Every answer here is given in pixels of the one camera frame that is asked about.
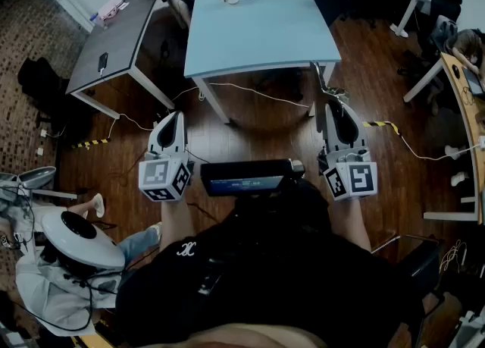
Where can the person's black shirt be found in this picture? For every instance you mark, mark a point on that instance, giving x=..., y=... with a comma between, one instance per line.
x=273, y=270

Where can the black phone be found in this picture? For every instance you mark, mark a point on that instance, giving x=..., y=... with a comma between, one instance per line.
x=102, y=62

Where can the black chest-mounted screen device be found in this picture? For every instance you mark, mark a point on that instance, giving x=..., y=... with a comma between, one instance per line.
x=246, y=177

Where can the grey backpack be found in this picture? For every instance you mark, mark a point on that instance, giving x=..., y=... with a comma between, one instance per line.
x=443, y=32

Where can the person's right forearm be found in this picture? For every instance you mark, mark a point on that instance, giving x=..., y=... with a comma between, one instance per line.
x=348, y=225

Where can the curved wooden desk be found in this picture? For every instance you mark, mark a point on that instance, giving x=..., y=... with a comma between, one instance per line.
x=460, y=100

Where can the black bag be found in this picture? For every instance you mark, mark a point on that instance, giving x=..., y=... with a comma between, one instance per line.
x=39, y=77

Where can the light blue table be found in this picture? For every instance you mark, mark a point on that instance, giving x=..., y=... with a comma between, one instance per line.
x=257, y=32

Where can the white desk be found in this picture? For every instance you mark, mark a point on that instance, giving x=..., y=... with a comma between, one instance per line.
x=411, y=1

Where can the person's left forearm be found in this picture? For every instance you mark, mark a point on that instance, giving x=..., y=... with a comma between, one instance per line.
x=176, y=225

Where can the dark grey table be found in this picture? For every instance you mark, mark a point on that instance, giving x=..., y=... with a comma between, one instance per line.
x=113, y=43

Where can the white round headset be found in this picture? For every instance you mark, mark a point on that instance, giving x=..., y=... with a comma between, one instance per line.
x=87, y=244

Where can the grey hand-held device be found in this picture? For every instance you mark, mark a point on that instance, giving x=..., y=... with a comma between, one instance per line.
x=36, y=177

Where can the yellow black striped tape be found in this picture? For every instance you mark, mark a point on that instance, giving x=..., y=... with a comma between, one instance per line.
x=382, y=124
x=92, y=143

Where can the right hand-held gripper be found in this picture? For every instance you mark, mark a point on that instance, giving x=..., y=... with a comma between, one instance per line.
x=354, y=179

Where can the black chair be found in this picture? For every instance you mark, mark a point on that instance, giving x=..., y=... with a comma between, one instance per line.
x=420, y=263

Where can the pink pouch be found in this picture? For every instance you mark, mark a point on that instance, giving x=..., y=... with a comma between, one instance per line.
x=110, y=8

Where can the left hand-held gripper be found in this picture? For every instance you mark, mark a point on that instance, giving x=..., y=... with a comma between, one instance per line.
x=166, y=153

